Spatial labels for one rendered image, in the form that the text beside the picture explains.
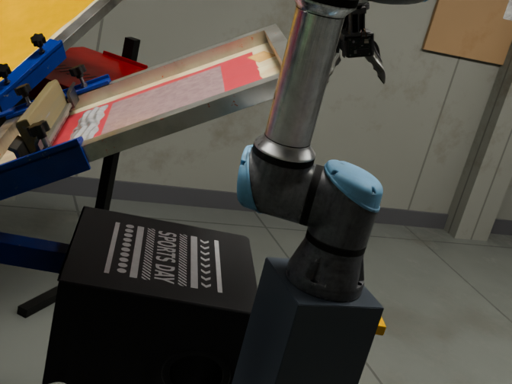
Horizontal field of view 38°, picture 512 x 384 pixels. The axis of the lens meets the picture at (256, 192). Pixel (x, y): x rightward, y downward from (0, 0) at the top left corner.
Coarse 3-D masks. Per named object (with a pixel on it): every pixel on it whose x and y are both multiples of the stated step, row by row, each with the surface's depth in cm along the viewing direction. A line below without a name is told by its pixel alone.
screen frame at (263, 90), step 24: (216, 48) 200; (240, 48) 200; (144, 72) 201; (168, 72) 201; (96, 96) 202; (216, 96) 151; (240, 96) 149; (264, 96) 150; (144, 120) 152; (168, 120) 150; (192, 120) 150; (0, 144) 182; (96, 144) 150; (120, 144) 151
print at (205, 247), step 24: (120, 240) 195; (144, 240) 198; (168, 240) 202; (192, 240) 205; (120, 264) 182; (144, 264) 185; (168, 264) 188; (192, 264) 192; (216, 264) 195; (216, 288) 183
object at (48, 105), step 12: (48, 84) 190; (48, 96) 179; (60, 96) 190; (36, 108) 167; (48, 108) 175; (60, 108) 186; (24, 120) 158; (36, 120) 163; (48, 120) 172; (24, 132) 159; (48, 132) 169
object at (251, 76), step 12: (252, 72) 175; (216, 84) 176; (228, 84) 172; (240, 84) 169; (180, 96) 177; (192, 96) 173; (204, 96) 169; (144, 108) 177; (156, 108) 173; (168, 108) 170; (108, 120) 178; (120, 120) 174; (132, 120) 170; (108, 132) 168
